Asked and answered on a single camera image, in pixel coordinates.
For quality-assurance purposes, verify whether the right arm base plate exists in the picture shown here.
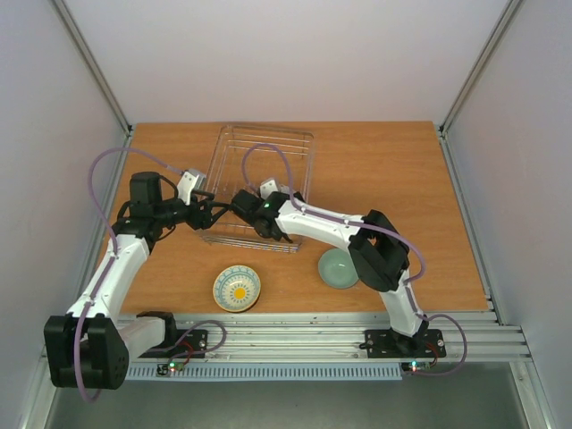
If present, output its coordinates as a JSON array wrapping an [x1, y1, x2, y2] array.
[[358, 329, 447, 358]]

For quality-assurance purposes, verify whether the slotted cable duct grey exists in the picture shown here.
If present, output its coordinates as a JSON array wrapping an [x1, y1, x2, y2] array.
[[126, 363, 402, 383]]

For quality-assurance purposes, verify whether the wire dish rack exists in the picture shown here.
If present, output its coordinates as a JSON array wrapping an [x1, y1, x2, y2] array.
[[200, 124, 315, 253]]

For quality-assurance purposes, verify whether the aluminium rail frame front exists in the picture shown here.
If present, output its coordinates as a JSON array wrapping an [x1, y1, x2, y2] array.
[[117, 311, 531, 363]]

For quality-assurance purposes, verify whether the blue yellow patterned bowl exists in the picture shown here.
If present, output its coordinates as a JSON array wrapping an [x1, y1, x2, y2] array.
[[213, 265, 262, 313]]

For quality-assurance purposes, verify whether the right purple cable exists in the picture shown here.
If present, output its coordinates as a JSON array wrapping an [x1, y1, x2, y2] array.
[[241, 142, 468, 377]]

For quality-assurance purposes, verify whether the plain mint green bowl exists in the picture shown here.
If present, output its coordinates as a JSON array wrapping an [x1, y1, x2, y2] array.
[[318, 248, 358, 290]]

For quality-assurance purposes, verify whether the controller board with leds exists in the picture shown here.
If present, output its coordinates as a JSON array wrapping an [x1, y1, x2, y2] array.
[[401, 360, 436, 374], [156, 362, 186, 377]]

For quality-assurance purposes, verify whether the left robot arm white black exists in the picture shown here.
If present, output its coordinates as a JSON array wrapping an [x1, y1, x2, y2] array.
[[44, 170, 228, 391]]

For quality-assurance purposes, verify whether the left controller board with leds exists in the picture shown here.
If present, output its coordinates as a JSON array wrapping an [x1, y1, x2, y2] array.
[[156, 362, 186, 377]]

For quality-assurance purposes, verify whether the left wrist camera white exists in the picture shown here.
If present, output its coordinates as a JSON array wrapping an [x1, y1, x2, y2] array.
[[176, 169, 206, 206]]

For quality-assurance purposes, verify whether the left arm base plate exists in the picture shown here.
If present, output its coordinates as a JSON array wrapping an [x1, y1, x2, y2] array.
[[140, 329, 208, 359]]

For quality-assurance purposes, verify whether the right controller board with leds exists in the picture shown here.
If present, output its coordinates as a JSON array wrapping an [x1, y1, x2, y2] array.
[[401, 360, 436, 374]]

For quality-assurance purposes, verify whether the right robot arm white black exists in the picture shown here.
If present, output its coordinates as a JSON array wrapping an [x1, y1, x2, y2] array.
[[231, 189, 428, 357]]

